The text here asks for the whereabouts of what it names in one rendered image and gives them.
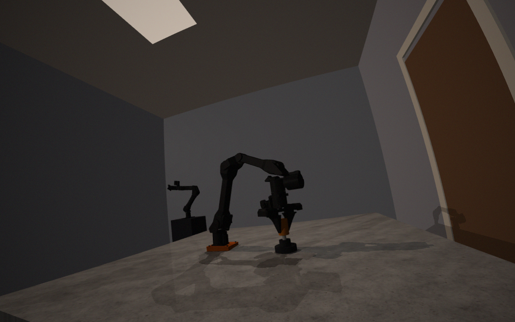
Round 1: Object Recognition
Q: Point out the orange knob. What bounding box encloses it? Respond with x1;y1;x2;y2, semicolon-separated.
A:
279;218;289;236

